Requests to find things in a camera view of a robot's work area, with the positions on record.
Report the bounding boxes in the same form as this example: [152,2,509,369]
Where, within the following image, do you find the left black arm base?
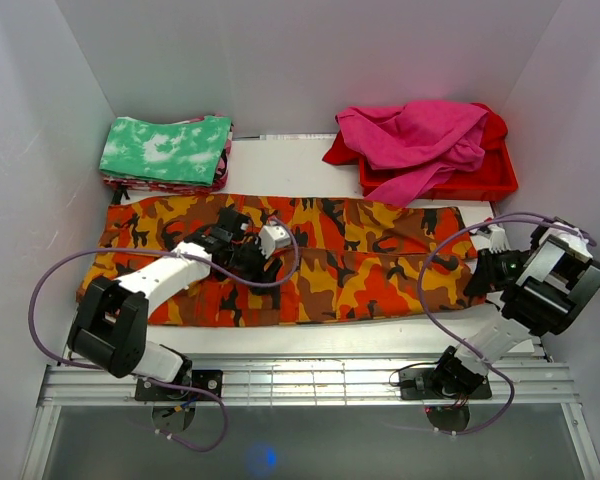
[133,369,224,403]

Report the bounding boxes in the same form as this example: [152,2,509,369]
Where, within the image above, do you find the red plastic tray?
[357,139,520,201]

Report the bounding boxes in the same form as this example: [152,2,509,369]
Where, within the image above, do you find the orange camouflage trousers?
[87,194,483,327]

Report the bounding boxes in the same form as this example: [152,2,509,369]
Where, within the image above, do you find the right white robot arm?
[429,213,600,397]

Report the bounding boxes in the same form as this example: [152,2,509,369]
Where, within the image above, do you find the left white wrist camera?
[258,224,292,260]

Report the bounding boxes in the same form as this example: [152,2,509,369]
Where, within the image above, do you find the pink patterned folded trousers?
[99,115,236,194]

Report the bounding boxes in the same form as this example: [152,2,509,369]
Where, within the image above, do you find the red garment in tray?
[323,100,507,170]

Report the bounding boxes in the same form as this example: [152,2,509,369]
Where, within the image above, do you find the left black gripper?
[228,233,282,296]

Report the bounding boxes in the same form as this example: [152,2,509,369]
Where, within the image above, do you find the purple cable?
[28,217,301,453]
[382,212,599,435]

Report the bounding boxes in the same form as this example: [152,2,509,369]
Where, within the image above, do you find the aluminium rail frame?
[19,189,600,480]

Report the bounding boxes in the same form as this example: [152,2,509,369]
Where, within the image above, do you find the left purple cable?
[28,217,301,453]

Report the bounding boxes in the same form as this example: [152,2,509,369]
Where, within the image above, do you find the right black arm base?
[389,363,493,401]

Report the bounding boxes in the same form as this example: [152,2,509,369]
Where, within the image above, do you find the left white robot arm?
[68,208,293,400]

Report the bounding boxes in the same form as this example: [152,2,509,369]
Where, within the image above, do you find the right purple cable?
[382,212,599,435]

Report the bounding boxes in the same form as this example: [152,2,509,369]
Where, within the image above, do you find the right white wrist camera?
[470,224,510,254]

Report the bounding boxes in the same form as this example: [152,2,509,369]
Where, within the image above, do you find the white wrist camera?
[470,224,510,254]
[258,224,292,260]

